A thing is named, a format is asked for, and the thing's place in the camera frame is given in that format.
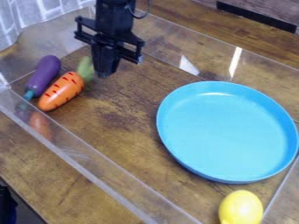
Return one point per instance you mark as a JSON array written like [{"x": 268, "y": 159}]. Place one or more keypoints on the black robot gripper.
[{"x": 108, "y": 34}]

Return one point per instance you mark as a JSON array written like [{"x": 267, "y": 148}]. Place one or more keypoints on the orange toy carrot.
[{"x": 66, "y": 87}]

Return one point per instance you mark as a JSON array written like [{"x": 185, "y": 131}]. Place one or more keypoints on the purple toy eggplant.
[{"x": 45, "y": 72}]

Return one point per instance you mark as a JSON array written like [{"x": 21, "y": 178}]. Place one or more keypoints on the blue plastic plate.
[{"x": 226, "y": 132}]

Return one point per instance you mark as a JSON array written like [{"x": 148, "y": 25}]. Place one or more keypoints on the yellow toy lemon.
[{"x": 240, "y": 208}]

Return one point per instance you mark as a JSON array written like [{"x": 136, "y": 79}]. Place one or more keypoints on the clear acrylic enclosure wall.
[{"x": 88, "y": 164}]

